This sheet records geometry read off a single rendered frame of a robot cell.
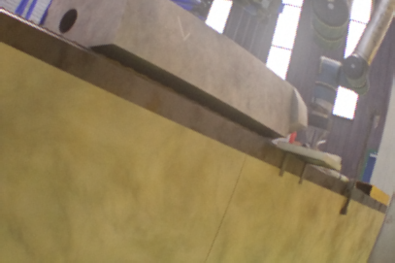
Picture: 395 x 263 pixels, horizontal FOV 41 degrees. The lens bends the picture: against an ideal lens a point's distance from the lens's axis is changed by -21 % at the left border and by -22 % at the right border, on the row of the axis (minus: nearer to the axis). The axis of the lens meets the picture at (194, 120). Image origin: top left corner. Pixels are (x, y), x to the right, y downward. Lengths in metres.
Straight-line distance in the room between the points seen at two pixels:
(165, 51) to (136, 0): 0.20
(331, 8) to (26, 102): 0.77
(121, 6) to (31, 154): 0.46
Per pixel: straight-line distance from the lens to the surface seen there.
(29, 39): 1.32
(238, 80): 1.97
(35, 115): 1.37
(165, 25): 1.67
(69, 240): 1.56
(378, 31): 2.36
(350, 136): 12.05
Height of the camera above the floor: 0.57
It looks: 5 degrees up
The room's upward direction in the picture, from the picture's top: 19 degrees clockwise
